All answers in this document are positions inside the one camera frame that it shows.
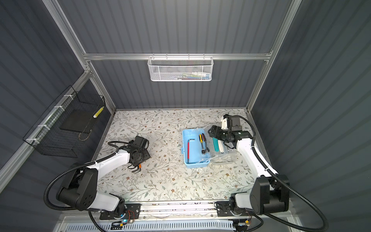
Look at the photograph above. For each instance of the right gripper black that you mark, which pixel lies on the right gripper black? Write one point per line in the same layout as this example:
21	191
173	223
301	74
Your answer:
217	134

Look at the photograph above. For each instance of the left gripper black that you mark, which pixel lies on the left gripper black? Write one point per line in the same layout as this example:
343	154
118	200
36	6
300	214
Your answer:
147	155

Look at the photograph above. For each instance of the teal utility knife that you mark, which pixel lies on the teal utility knife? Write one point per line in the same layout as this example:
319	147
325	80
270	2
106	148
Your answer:
216	145

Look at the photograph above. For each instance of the blue plastic tool box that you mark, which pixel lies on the blue plastic tool box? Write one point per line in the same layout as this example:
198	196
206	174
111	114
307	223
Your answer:
197	159

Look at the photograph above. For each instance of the red handled hex key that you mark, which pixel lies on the red handled hex key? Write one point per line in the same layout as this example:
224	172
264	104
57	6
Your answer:
188	149

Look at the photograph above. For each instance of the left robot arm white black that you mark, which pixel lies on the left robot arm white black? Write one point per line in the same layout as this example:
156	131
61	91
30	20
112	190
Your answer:
79	188

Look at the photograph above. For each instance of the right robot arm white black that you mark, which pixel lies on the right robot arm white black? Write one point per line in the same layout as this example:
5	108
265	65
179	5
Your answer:
266	196

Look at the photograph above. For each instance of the yellow green marker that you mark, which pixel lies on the yellow green marker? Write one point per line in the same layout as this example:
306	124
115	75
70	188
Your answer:
98	112

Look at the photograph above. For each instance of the markers in white basket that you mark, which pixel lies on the markers in white basket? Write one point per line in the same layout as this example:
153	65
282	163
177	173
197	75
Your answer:
194	76

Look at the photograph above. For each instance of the black pad in basket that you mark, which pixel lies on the black pad in basket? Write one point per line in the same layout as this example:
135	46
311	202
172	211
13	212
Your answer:
79	121

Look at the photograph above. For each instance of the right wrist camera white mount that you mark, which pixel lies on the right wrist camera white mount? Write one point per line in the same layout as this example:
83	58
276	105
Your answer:
231	123

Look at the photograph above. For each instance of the black wire basket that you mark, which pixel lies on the black wire basket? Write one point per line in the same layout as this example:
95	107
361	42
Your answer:
49	140

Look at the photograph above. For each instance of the white wire mesh basket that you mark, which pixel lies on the white wire mesh basket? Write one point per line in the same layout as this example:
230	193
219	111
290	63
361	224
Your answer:
164	70

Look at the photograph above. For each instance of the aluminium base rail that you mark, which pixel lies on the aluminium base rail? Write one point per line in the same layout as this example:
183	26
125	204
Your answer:
168	216

